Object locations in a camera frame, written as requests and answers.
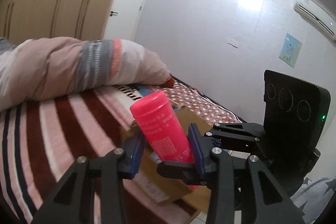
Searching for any pink plastic bottle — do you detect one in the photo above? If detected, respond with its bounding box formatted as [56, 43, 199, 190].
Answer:
[129, 90, 200, 190]

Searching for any star pattern sleeve forearm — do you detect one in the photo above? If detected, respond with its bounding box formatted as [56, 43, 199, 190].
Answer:
[290, 177, 335, 223]

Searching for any striped fleece blanket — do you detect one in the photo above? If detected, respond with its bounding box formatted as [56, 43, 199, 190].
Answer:
[0, 84, 200, 224]

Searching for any polka dot bed sheet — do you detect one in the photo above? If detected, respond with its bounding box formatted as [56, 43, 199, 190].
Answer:
[152, 78, 245, 124]

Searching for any white air conditioner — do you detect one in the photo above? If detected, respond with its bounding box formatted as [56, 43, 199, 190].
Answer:
[294, 0, 335, 42]

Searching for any rolled striped duvet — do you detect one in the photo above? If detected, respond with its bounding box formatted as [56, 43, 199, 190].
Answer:
[1, 37, 174, 110]

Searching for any white door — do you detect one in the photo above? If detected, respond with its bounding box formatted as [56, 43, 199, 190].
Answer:
[103, 0, 146, 40]

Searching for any blue wall poster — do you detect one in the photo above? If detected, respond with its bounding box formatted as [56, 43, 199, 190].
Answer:
[279, 34, 302, 68]

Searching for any white wall switch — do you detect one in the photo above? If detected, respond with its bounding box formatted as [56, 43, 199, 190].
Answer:
[227, 38, 239, 48]

